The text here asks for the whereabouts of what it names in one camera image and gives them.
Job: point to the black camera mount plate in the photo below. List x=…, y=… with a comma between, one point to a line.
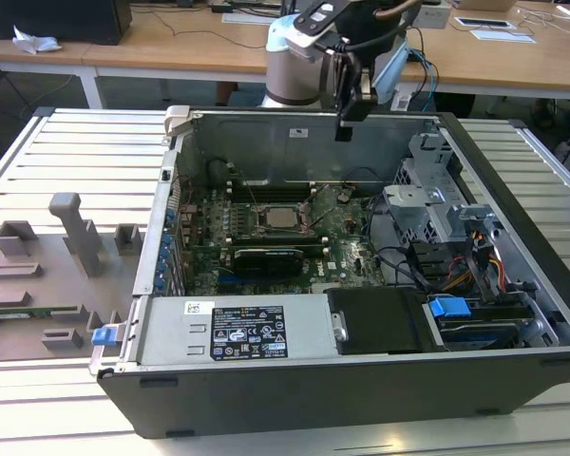
x=323, y=16

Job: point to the metal locking lever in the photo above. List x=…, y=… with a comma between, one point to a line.
x=324, y=216
x=253, y=195

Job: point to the green RAM stick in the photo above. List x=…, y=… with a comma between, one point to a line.
x=43, y=312

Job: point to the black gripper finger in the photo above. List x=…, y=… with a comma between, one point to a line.
x=328, y=81
x=356, y=109

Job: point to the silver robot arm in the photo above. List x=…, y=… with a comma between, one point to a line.
x=294, y=76

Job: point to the silver CPU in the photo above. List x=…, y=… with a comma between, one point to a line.
x=280, y=218

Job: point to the black plastic shroud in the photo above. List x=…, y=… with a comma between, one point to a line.
x=380, y=318

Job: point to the green motherboard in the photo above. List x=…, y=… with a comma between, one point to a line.
x=347, y=256

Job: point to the black computer box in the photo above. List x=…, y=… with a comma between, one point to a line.
x=52, y=19

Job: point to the black PC case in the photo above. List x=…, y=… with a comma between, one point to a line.
x=313, y=394

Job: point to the metal drive cage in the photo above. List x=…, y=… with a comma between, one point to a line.
x=423, y=223

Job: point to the white case wall sticker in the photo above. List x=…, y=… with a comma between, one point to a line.
x=299, y=133

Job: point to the blue release latch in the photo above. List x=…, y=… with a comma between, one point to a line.
x=102, y=336

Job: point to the grey parts rack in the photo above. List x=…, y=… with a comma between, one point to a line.
x=52, y=285

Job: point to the wooden desk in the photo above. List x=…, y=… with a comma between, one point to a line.
x=171, y=52

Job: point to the silver coin battery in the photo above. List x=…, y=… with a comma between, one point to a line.
x=344, y=195

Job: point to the black graphics card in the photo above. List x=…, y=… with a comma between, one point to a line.
x=266, y=261

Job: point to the CPU socket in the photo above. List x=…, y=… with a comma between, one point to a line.
x=259, y=231

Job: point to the crumpled white paper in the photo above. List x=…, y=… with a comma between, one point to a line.
x=33, y=43

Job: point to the white framed tablet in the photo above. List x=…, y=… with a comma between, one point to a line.
x=484, y=22

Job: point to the silver power supply unit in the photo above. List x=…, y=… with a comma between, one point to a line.
x=171, y=332

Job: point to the black RAM slot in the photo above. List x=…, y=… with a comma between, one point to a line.
x=285, y=200
x=285, y=195
x=285, y=191
x=285, y=187

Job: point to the blue disk carrier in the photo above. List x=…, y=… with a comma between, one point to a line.
x=449, y=308

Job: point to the pale blue teach pendant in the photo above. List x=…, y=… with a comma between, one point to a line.
x=389, y=71

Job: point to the grey plastic case latch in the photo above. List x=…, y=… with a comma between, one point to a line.
x=176, y=119

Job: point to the white paper sheet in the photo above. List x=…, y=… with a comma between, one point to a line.
x=503, y=36
x=252, y=18

